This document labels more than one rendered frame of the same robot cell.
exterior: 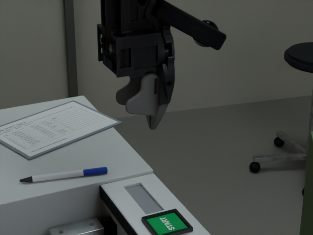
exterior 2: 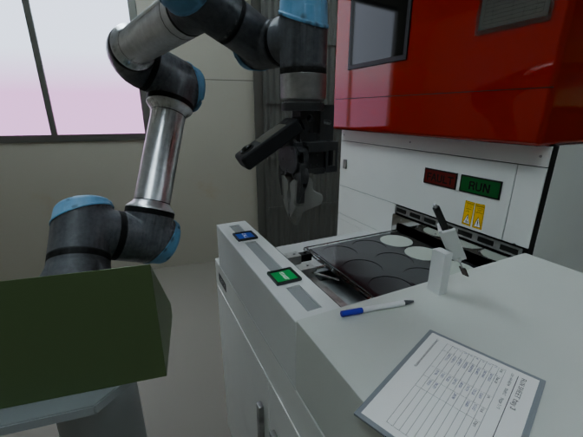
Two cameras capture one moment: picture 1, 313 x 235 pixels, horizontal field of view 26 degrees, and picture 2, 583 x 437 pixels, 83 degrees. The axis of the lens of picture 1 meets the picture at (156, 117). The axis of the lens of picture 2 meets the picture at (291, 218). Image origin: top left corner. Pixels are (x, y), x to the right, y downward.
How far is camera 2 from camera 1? 1.45 m
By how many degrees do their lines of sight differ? 137
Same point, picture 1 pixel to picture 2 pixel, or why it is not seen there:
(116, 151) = (341, 347)
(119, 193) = (323, 300)
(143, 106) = not seen: hidden behind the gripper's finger
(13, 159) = (448, 332)
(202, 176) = not seen: outside the picture
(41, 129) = (467, 388)
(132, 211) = (310, 286)
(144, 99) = not seen: hidden behind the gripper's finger
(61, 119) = (459, 419)
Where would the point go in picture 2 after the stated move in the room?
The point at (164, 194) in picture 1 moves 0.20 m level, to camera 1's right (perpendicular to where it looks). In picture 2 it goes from (285, 300) to (176, 301)
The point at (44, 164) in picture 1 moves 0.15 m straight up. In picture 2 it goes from (409, 325) to (421, 238)
